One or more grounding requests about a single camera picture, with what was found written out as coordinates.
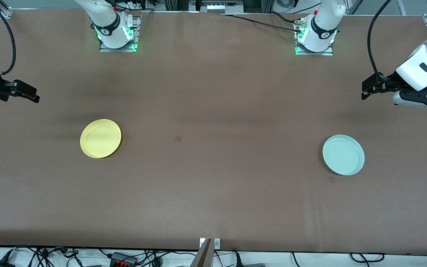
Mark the pale green round plate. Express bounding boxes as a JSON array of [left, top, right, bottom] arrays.
[[322, 134, 365, 176]]

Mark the yellow round plate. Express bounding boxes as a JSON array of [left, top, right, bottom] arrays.
[[80, 119, 122, 159]]

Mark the device with white connectors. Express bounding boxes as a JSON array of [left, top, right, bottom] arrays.
[[206, 2, 244, 15]]

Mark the black orange power strip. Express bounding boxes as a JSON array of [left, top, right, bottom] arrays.
[[109, 252, 139, 267]]

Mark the black left arm corrugated cable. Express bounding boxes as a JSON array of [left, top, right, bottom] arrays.
[[366, 0, 393, 80]]

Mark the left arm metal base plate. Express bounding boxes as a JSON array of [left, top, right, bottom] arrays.
[[294, 22, 335, 56]]

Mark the short black table cable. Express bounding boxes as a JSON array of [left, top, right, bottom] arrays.
[[268, 11, 304, 25]]

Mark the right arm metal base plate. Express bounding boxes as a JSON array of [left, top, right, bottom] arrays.
[[99, 16, 140, 53]]

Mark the long black table cable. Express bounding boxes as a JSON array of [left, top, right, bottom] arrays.
[[220, 13, 303, 33]]

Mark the black tangled cable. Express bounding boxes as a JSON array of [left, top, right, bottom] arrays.
[[13, 246, 85, 267]]

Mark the black cable loop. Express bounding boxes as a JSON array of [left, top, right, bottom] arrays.
[[350, 252, 385, 263]]

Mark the small white bracket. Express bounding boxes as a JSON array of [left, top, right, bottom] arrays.
[[199, 238, 221, 249]]

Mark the slanted metal post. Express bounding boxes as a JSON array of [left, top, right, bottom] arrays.
[[189, 238, 214, 267]]

